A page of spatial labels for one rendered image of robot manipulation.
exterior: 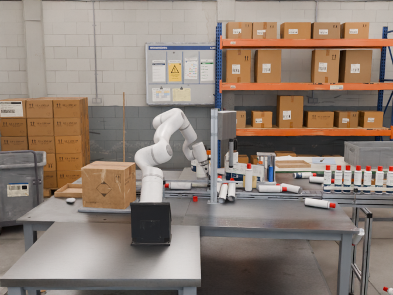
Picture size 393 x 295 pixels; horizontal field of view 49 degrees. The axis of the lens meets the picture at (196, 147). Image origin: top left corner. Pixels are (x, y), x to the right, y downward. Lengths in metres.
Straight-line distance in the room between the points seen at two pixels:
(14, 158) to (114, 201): 2.94
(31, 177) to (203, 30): 3.93
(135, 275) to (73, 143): 4.40
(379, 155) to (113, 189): 2.80
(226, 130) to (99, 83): 4.85
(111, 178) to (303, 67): 5.32
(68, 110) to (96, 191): 3.40
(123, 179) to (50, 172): 3.64
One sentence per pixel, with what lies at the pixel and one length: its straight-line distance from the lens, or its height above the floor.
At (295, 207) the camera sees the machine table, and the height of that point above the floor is 0.83.
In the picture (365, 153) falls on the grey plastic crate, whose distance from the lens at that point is 4.62.
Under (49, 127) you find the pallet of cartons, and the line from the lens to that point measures 6.35.
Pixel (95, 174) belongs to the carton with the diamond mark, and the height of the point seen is 1.08.
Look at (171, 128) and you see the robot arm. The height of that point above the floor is 1.39.
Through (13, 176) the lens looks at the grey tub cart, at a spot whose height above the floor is 0.67.
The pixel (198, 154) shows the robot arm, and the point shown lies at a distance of 3.17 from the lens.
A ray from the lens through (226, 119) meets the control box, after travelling 3.01.
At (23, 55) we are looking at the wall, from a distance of 8.02.
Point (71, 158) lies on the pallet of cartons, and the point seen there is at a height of 0.56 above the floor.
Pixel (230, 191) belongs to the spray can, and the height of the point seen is 0.91.
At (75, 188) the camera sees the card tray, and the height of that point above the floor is 0.83.
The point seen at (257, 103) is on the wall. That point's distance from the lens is 7.55.
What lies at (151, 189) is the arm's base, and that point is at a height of 1.11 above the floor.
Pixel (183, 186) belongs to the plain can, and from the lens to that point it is 3.24.
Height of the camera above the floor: 1.73
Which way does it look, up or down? 9 degrees down
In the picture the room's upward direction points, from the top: straight up
